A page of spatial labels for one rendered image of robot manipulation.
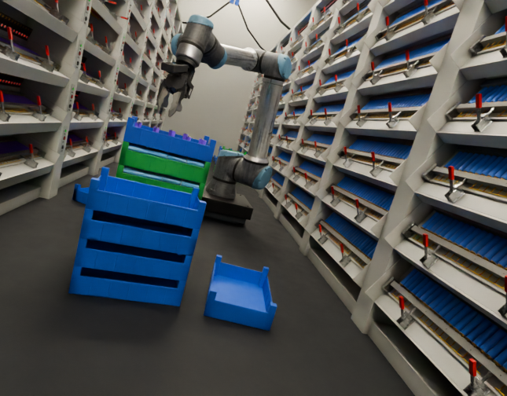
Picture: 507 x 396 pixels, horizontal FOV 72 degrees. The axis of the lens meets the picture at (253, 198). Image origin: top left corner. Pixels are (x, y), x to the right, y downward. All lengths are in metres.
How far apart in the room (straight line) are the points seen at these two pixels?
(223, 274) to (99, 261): 0.49
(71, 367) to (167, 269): 0.34
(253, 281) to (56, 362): 0.73
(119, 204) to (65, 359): 0.37
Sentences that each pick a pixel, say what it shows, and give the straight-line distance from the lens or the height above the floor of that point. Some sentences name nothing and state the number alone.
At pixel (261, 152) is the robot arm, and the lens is 1.97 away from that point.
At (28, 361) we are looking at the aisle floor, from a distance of 0.87.
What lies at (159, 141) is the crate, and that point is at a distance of 1.24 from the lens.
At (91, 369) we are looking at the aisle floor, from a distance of 0.85.
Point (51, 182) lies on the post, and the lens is 1.84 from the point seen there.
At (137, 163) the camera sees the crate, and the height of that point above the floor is 0.34.
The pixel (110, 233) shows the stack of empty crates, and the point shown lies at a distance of 1.00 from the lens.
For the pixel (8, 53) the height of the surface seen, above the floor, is 0.57.
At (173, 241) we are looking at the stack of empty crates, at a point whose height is 0.19.
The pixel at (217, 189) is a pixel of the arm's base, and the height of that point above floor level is 0.17.
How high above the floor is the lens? 0.53
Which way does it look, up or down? 10 degrees down
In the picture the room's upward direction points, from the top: 16 degrees clockwise
